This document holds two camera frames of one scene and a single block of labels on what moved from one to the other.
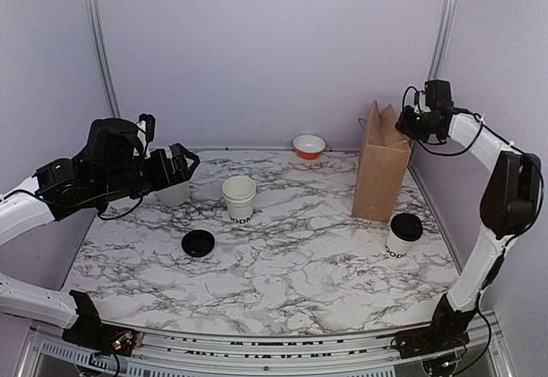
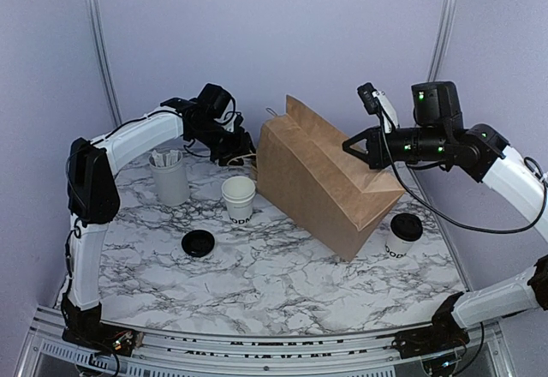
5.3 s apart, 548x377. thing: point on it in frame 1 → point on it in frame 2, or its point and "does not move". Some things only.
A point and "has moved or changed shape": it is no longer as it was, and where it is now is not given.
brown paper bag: (382, 176) has moved or changed shape
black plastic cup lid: (407, 226) does not move
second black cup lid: (198, 243) does not move
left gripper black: (181, 172) → (240, 147)
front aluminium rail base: (186, 353) does not move
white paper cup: (396, 247) does not move
